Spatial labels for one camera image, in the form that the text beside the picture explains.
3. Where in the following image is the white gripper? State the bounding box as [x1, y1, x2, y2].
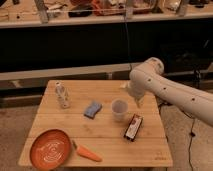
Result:
[125, 81, 145, 107]

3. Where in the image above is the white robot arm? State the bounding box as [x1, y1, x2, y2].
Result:
[125, 57, 213, 127]

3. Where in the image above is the black chocolate bar box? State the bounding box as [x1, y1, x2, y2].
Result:
[124, 114, 143, 141]

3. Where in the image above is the wooden folding table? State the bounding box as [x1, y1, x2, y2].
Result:
[19, 80, 173, 168]

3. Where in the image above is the blue sponge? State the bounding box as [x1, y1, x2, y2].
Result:
[84, 101, 102, 119]

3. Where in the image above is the clear plastic bottle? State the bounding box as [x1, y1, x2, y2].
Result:
[55, 82, 70, 109]

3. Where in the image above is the orange carrot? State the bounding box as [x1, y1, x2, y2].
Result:
[73, 143, 102, 162]

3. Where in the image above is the orange plate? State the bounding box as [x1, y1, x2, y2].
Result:
[29, 129, 72, 171]

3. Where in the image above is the long wooden workbench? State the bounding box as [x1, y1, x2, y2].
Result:
[0, 0, 213, 29]

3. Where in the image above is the black power cable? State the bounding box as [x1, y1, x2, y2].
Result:
[186, 114, 198, 171]

